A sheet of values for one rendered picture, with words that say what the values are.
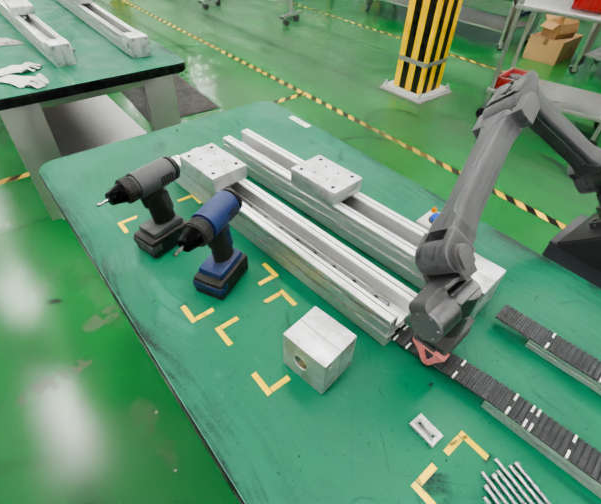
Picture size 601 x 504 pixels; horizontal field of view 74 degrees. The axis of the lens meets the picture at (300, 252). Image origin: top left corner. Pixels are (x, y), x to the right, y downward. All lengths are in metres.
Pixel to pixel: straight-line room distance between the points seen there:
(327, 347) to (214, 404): 0.23
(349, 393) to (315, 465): 0.14
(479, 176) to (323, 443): 0.53
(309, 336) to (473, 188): 0.39
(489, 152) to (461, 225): 0.18
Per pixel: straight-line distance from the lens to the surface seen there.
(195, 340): 0.86
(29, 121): 2.24
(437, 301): 0.65
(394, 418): 0.78
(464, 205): 0.73
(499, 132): 0.87
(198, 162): 1.13
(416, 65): 4.09
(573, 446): 0.85
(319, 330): 0.74
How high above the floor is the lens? 1.47
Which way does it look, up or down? 43 degrees down
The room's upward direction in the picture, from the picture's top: 3 degrees clockwise
